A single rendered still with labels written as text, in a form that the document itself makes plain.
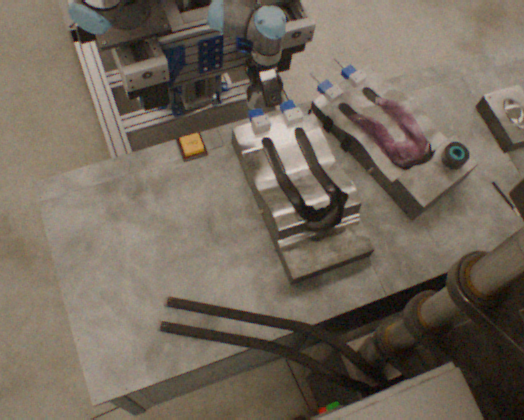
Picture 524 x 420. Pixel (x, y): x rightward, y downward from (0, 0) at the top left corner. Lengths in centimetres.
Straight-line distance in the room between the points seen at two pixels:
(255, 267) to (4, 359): 127
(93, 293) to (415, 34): 234
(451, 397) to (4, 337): 197
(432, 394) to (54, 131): 230
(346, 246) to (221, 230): 37
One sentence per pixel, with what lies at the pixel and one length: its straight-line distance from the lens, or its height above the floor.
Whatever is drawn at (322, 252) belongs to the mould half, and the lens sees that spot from 169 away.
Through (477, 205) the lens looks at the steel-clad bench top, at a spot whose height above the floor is 80.
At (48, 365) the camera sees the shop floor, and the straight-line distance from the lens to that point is 255.
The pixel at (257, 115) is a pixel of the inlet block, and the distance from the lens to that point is 181.
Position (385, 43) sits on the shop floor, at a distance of 330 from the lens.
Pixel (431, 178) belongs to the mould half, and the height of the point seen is 91.
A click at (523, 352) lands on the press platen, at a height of 153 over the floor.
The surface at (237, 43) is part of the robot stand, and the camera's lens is 206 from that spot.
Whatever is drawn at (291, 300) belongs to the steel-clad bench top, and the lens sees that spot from 170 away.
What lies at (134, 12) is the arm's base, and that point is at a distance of 182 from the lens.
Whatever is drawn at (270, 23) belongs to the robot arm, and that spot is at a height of 136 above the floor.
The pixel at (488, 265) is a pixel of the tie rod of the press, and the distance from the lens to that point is 95.
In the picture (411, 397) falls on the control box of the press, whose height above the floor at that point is 147.
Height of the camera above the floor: 243
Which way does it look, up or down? 66 degrees down
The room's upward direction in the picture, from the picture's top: 11 degrees clockwise
